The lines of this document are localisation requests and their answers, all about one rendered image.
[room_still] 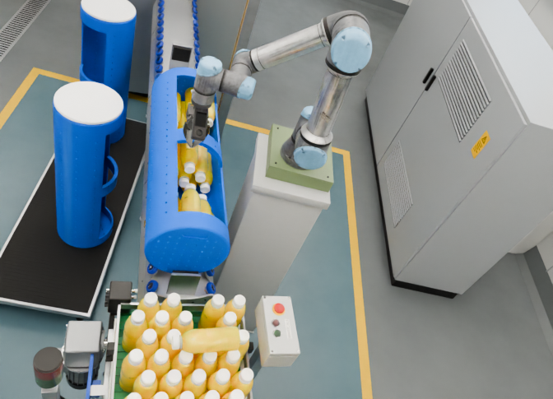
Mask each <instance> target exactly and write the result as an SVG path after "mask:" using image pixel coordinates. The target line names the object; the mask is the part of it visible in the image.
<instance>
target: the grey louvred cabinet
mask: <svg viewBox="0 0 553 399"><path fill-rule="evenodd" d="M365 91H366V98H365V106H366V112H367V118H368V124H369V134H370V140H371V146H372V152H373V158H374V169H375V175H376V181H377V187H378V193H379V203H380V209H381V215H382V221H383V232H384V238H385V243H386V249H387V255H388V266H389V272H390V278H391V284H392V286H396V287H400V288H404V289H409V290H415V291H420V292H423V293H427V294H431V295H438V296H442V297H446V298H450V299H453V298H454V297H455V296H456V295H457V294H460V295H462V294H463V293H464V292H465V291H466V290H467V289H468V288H470V287H471V286H472V285H473V284H474V283H475V282H476V281H477V280H478V279H479V278H481V277H482V276H483V275H484V274H485V273H486V272H487V271H488V270H489V269H491V268H492V267H493V266H494V265H495V264H496V263H497V262H498V261H499V260H500V259H501V258H502V257H503V256H504V255H505V254H506V253H507V252H508V251H510V250H511V249H512V248H513V247H514V246H515V245H516V244H517V243H518V242H520V241H521V240H522V239H523V238H524V237H525V236H526V235H527V234H528V233H529V232H531V231H532V230H533V229H534V228H535V227H536V226H537V225H538V224H539V223H541V222H542V221H543V220H544V219H545V218H546V217H547V216H548V215H549V214H551V213H552V212H553V51H552V49H551V47H550V46H549V45H548V43H547V42H546V41H545V39H544V38H543V36H542V35H541V33H540V31H539V30H538V29H537V28H536V26H535V25H534V23H533V22H532V20H531V18H530V17H529V15H528V14H527V13H526V12H525V10H524V9H523V7H522V5H521V4H520V2H519V1H518V0H412V2H411V5H410V6H409V8H408V10H407V12H406V14H405V16H404V17H403V19H402V22H401V24H400V26H399V27H398V29H397V31H396V33H395V35H394V36H393V39H392V41H391V43H390V45H389V46H388V48H387V50H386V52H385V54H384V56H383V58H382V60H381V62H380V64H379V66H378V67H377V69H376V71H375V73H374V75H373V77H372V79H371V81H370V83H369V85H368V86H367V88H366V90H365Z"/></svg>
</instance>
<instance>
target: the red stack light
mask: <svg viewBox="0 0 553 399"><path fill-rule="evenodd" d="M33 367H34V365H33ZM62 371H63V362H62V364H61V366H60V367H59V368H58V369H57V370H56V371H54V372H52V373H40V372H38V371H37V370H36V369H35V367H34V373H35V376H36V377H37V378H38V379H40V380H43V381H49V380H53V379H55V378H56V377H57V376H58V375H59V374H60V373H61V372H62Z"/></svg>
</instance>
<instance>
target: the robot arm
mask: <svg viewBox="0 0 553 399"><path fill-rule="evenodd" d="M326 46H329V50H328V54H327V57H326V59H325V63H326V65H327V67H328V69H327V71H326V73H325V76H324V78H323V82H322V85H321V87H320V90H319V92H318V96H317V99H316V100H315V103H314V106H307V107H305V108H304V109H303V111H302V112H301V114H300V118H299V120H298V122H297V124H296V126H295V129H294V131H293V133H292V135H291V136H290V137H289V138H288V139H287V140H286V141H285V142H284V143H283V145H282V146H281V149H280V154H281V158H282V159H283V160H284V161H285V162H286V163H287V164H288V165H290V166H291V167H294V168H296V169H319V168H321V167H323V166H324V165H325V163H326V161H327V158H328V156H327V153H328V148H329V146H330V144H331V142H332V132H331V131H332V127H333V124H334V123H335V120H336V118H337V115H338V113H339V110H340V108H341V106H342V102H343V100H344V98H345V96H346V93H347V91H348V88H349V86H350V84H351V81H352V78H353V77H356V76H358V75H359V74H360V71H361V69H362V68H364V67H365V66H366V64H367V63H368V61H369V59H370V56H371V53H372V43H371V39H370V29H369V22H368V21H367V19H366V18H365V16H364V15H362V14H361V13H359V12H356V11H344V12H338V13H335V14H333V15H331V16H327V17H324V18H323V19H322V20H321V22H320V23H318V24H317V25H314V26H310V27H309V28H306V29H304V30H301V31H298V32H296V33H294V34H291V35H287V36H286V37H283V38H281V39H278V40H275V41H273V42H271V43H269V44H265V45H263V46H260V47H258V48H255V49H252V50H248V49H241V50H239V51H238V52H237V53H236V54H235V56H234V57H233V60H232V65H231V68H230V70H226V69H224V68H222V63H221V61H220V60H218V59H216V58H214V57H211V56H206V57H203V58H201V59H200V61H199V64H198V67H197V73H196V77H195V82H194V86H193V90H191V92H192V99H191V102H192V103H188V109H187V113H186V119H187V122H184V127H183V130H184V137H185V139H186V142H187V143H188V145H189V147H192V148H194V147H195V146H197V145H198V144H199V143H201V142H203V141H204V140H205V139H206V137H207V135H208V133H209V128H210V125H208V123H209V120H208V119H209V112H208V109H209V108H211V105H212V103H213V101H214V98H215V94H216V90H217V91H219V92H222V93H225V94H227V95H233V96H235V97H237V98H239V99H240V98H241V99H245V100H250V99H251V98H252V95H253V91H254V87H255V85H256V80H255V79H254V78H252V77H251V76H252V74H253V73H255V72H259V71H261V70H263V69H266V68H269V67H272V66H275V65H277V64H279V63H283V62H285V61H288V60H290V59H292V58H297V57H299V56H301V55H304V54H306V53H310V52H312V51H314V50H317V49H321V48H323V47H326ZM193 140H195V141H194V142H193Z"/></svg>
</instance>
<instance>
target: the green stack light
mask: <svg viewBox="0 0 553 399"><path fill-rule="evenodd" d="M62 379H63V371H62V372H61V373H60V374H59V375H58V376H57V377H56V378H55V379H53V380H49V381H43V380H40V379H38V378H37V377H36V376H35V382H36V384H37V385H38V386H39V387H42V388H44V389H50V388H53V387H56V386H57V385H59V384H60V383H61V381H62Z"/></svg>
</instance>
